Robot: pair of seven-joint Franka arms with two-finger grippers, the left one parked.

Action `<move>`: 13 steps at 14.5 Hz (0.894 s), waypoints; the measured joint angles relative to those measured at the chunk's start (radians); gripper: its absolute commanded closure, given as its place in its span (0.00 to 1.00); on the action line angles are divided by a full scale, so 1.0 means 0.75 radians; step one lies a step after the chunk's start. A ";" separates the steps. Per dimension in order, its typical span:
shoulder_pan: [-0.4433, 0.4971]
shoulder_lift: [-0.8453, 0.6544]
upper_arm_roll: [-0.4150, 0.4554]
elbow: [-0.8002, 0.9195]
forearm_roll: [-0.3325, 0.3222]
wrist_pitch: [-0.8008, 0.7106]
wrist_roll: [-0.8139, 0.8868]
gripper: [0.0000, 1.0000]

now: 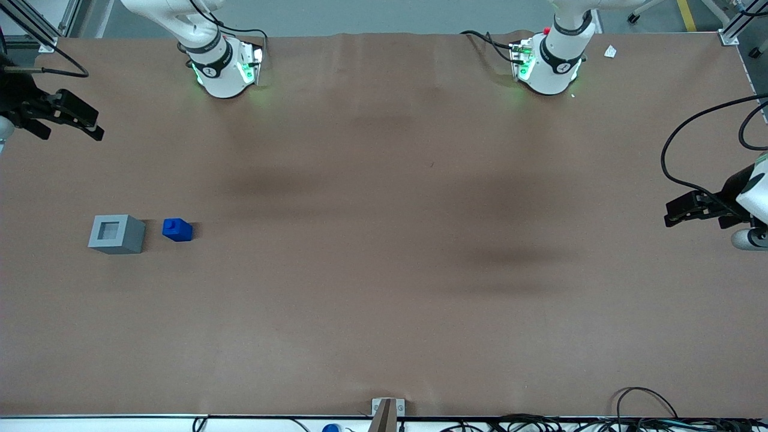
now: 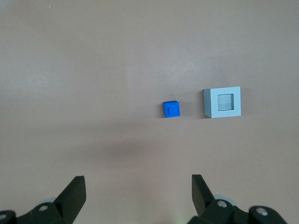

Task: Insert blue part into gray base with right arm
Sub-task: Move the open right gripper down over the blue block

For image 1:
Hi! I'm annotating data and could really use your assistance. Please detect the aluminium frame post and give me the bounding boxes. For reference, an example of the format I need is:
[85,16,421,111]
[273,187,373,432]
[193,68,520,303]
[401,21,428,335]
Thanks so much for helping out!
[719,0,768,46]
[0,0,83,55]

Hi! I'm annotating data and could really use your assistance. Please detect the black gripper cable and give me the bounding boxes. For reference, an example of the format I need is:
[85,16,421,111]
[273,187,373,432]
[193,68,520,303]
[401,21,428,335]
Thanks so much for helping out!
[661,94,768,208]
[0,6,91,79]

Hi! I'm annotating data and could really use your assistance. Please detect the gray cube base with socket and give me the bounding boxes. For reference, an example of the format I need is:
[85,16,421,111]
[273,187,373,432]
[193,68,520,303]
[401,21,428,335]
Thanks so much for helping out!
[88,214,146,255]

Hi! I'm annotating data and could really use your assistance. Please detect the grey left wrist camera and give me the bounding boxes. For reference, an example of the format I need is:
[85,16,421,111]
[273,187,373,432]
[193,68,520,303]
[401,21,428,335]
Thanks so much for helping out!
[731,227,768,250]

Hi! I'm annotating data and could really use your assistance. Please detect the black left arm base cable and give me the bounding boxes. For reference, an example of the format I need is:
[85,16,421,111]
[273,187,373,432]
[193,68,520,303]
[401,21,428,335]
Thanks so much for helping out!
[460,30,520,64]

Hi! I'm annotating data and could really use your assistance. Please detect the black cable bundle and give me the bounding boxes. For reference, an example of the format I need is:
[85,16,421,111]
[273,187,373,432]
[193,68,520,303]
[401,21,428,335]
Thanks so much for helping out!
[438,413,768,432]

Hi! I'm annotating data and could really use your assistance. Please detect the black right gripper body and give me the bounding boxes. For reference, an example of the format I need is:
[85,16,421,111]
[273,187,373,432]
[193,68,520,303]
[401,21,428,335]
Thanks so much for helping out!
[0,54,61,140]

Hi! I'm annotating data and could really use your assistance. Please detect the black looped cable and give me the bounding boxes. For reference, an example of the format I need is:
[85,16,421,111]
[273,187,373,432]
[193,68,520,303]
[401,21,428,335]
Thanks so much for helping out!
[612,387,680,421]

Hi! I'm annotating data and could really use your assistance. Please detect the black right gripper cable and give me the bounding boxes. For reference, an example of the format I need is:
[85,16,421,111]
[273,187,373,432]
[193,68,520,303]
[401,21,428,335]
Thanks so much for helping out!
[0,6,91,79]

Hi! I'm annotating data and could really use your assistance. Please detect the brown table cover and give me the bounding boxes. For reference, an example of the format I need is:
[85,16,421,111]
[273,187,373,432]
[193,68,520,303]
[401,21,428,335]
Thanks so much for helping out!
[0,30,768,418]

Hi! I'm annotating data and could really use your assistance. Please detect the blue plastic block part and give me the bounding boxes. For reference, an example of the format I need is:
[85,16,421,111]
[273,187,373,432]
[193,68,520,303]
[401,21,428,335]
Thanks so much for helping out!
[163,218,194,242]

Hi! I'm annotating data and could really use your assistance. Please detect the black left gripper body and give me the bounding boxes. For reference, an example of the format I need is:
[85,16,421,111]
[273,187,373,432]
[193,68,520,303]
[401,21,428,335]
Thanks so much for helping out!
[717,167,754,230]

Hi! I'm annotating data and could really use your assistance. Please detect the white chair leg with caster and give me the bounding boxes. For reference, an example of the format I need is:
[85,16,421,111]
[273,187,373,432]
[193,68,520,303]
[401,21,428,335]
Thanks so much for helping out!
[627,0,668,24]

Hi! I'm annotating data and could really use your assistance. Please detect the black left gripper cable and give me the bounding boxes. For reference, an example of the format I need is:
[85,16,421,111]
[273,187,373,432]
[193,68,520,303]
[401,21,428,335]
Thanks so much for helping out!
[661,94,768,208]

